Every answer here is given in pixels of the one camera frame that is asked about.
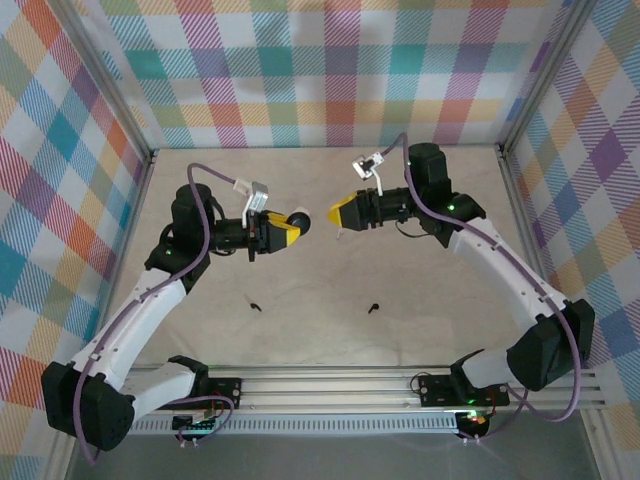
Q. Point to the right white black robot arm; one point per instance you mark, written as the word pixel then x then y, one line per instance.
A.
pixel 495 265

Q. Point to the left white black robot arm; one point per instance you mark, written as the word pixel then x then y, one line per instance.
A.
pixel 145 310

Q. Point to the black circuit board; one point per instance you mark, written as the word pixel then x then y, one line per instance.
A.
pixel 195 425

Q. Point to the small orange connector board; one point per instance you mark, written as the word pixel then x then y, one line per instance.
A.
pixel 475 419

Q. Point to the aluminium table side rail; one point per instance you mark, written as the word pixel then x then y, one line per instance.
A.
pixel 137 200
pixel 524 225

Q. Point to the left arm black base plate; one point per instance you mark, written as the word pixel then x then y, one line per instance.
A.
pixel 227 392

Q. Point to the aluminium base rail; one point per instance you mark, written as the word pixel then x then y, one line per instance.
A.
pixel 325 387

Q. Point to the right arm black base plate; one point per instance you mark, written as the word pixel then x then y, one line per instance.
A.
pixel 437 390

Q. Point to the aluminium corner post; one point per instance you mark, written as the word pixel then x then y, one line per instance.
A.
pixel 102 75
pixel 545 75

